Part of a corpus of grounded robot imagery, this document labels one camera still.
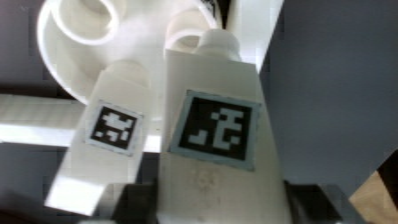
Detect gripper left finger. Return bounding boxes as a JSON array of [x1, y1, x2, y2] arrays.
[[88, 181, 162, 224]]

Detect white stool leg with tag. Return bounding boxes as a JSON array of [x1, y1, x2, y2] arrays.
[[45, 60, 155, 215]]

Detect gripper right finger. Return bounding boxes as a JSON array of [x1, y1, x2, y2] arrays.
[[285, 182, 366, 224]]

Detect white obstacle wall frame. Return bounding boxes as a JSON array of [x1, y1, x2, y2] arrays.
[[0, 0, 285, 147]]

